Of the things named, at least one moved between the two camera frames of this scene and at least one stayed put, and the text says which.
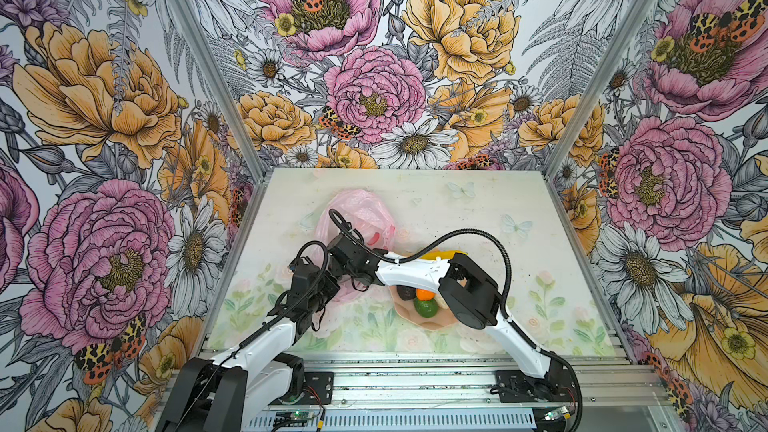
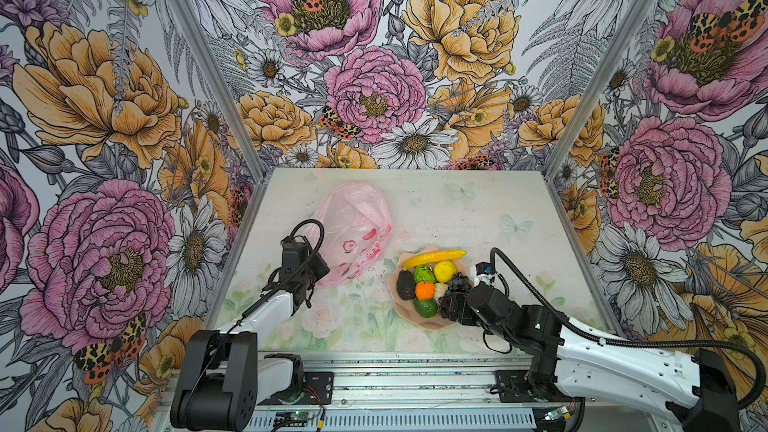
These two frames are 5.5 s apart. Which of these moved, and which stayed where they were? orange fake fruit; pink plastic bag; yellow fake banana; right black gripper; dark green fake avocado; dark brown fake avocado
Moved: pink plastic bag; right black gripper
Stayed: orange fake fruit; dark green fake avocado; dark brown fake avocado; yellow fake banana
